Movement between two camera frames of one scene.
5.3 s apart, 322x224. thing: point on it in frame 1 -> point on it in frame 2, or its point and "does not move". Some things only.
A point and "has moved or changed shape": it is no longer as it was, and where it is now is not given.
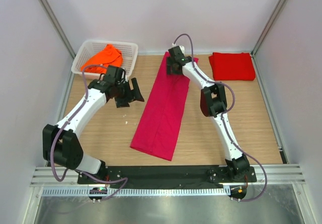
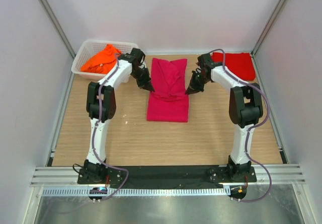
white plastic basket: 129,50 does not move
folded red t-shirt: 232,66 does not move
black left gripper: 134,94 -> 146,83
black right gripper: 169,63 -> 193,88
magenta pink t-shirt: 158,135 has moved or changed shape
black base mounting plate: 162,175 does not move
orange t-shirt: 110,56 does not move
